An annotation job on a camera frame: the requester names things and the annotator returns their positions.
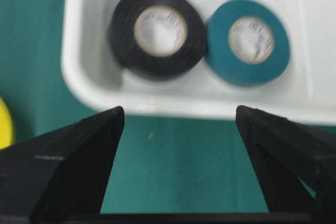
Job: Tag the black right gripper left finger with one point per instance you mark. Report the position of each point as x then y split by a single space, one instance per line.
61 175

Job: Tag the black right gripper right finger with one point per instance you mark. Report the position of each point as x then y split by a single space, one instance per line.
294 163

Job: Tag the green tape roll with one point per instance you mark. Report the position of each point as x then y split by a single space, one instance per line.
247 45

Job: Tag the black tape roll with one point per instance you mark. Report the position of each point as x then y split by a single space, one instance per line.
157 39

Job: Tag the yellow tape roll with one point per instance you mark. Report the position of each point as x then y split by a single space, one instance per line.
7 127

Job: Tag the white plastic tray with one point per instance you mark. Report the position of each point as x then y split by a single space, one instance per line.
305 92

